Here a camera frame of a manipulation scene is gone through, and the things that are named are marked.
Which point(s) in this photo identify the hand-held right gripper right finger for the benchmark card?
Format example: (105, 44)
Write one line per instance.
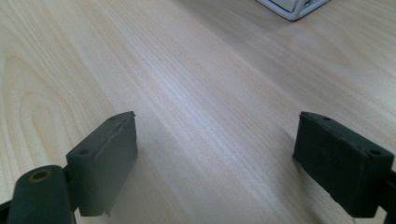
(339, 165)

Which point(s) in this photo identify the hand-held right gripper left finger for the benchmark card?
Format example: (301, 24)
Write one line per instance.
(101, 165)

